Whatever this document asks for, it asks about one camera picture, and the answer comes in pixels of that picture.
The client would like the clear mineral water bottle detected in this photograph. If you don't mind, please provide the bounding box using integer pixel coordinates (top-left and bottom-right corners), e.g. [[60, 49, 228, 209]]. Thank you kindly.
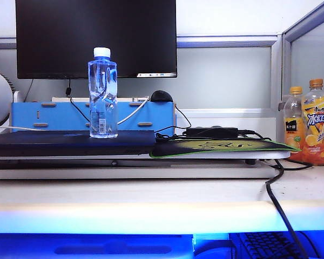
[[87, 47, 119, 139]]

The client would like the orange juice bottle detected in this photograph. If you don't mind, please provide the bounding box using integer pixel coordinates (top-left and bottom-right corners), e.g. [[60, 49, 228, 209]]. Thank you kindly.
[[282, 86, 305, 154]]

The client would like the iced tea bottle yellow label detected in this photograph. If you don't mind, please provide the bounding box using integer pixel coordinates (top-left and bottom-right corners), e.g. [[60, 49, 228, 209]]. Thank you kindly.
[[300, 78, 324, 166]]

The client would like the black green snake mouse pad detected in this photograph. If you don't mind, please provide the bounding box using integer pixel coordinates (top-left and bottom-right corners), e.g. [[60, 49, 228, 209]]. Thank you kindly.
[[150, 137, 302, 159]]

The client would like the black computer mouse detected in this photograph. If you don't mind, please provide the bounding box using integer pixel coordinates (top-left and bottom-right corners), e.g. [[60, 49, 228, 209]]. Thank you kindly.
[[150, 90, 174, 103]]

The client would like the black power adapter brick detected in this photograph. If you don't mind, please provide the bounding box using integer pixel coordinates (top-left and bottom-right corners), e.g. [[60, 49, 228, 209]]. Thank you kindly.
[[185, 126, 240, 140]]

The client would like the white desk riser stand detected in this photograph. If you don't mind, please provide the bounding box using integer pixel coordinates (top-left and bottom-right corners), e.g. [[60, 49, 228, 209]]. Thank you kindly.
[[0, 149, 292, 180]]

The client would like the dark blue mat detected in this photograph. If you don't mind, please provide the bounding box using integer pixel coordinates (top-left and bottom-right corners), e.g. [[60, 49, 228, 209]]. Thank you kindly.
[[0, 129, 158, 157]]

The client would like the black computer monitor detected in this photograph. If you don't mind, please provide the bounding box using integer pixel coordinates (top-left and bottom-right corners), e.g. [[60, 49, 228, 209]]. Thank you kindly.
[[15, 0, 178, 79]]

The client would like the blue wooden organizer box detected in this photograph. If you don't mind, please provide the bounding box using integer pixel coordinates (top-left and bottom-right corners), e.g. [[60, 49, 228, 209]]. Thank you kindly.
[[11, 101, 177, 135]]

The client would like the black keyboard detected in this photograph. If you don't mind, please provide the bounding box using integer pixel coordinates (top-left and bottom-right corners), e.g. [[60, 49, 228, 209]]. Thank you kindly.
[[239, 231, 322, 259]]

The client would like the white desk fan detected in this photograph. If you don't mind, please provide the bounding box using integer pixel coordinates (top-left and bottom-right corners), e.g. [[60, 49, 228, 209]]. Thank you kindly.
[[0, 69, 14, 136]]

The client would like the thin black cable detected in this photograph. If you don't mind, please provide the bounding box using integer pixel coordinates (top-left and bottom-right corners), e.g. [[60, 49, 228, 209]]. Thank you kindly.
[[154, 104, 193, 141]]

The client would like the black monitor cable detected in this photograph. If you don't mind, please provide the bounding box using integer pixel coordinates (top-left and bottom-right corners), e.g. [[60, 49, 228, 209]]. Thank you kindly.
[[65, 78, 91, 122]]

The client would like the white cable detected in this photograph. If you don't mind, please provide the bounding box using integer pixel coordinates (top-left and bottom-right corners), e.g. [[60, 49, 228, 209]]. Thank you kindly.
[[0, 94, 151, 132]]

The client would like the thick black power cable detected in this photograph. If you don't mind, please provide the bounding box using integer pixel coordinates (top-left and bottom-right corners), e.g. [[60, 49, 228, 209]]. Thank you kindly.
[[237, 129, 314, 259]]

